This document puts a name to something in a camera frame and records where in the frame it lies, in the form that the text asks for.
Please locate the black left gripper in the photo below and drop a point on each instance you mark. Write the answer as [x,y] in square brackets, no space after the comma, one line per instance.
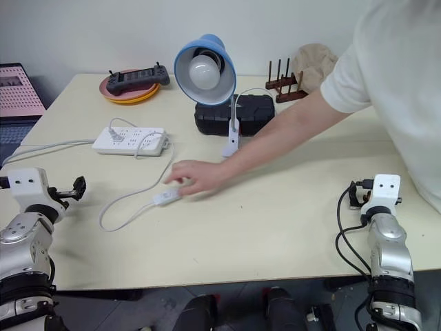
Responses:
[63,196]

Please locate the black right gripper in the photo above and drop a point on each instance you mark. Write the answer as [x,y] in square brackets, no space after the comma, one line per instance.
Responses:
[363,194]

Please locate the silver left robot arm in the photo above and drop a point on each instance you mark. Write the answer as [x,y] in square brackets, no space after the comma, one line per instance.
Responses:
[20,248]

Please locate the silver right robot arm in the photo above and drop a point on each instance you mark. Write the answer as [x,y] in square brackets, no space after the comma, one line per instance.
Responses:
[389,248]

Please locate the gray cable connector plug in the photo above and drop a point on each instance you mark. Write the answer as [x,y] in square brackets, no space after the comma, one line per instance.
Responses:
[115,135]

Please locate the blue clip desk lamp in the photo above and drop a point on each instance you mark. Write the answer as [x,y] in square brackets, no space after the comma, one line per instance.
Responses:
[210,48]

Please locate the person's right hand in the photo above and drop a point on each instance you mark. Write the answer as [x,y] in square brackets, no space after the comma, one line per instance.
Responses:
[200,177]

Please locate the white power strip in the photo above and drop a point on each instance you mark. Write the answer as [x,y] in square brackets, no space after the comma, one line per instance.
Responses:
[148,141]

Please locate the dark laptop keyboard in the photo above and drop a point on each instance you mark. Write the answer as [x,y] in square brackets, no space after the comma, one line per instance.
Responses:
[13,136]

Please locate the yellow plate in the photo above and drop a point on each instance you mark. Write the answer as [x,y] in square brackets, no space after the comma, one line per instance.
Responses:
[134,100]

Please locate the pink plate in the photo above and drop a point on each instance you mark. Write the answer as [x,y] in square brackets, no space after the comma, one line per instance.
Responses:
[105,88]

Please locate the person's white t-shirt torso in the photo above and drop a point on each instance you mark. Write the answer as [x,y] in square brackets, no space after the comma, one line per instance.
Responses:
[403,86]

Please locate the grey handheld controller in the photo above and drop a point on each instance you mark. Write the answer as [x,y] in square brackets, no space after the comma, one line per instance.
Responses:
[138,78]

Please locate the brown wooden peg rack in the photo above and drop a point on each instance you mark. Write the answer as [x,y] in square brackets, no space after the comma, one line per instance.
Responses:
[286,90]

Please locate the dark shape with white part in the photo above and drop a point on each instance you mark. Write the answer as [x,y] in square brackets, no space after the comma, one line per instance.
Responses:
[320,317]

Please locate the black plastic tool case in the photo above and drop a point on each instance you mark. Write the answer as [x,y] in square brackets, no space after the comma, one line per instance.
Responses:
[255,113]

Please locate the dark rounded shape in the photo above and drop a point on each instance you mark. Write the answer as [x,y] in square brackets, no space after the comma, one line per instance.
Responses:
[284,308]
[196,313]

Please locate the beige crumpled cloth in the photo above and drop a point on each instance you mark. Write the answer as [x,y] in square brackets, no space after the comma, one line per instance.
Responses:
[315,65]

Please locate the white light bulb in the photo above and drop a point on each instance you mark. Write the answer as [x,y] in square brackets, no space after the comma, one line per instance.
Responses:
[204,73]

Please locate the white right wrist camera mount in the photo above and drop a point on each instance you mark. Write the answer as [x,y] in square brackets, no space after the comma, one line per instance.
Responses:
[384,191]

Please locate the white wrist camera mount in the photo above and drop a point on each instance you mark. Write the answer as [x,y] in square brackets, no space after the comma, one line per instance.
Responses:
[384,191]
[25,188]

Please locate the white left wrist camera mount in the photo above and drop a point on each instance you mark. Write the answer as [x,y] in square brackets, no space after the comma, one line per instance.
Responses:
[25,188]

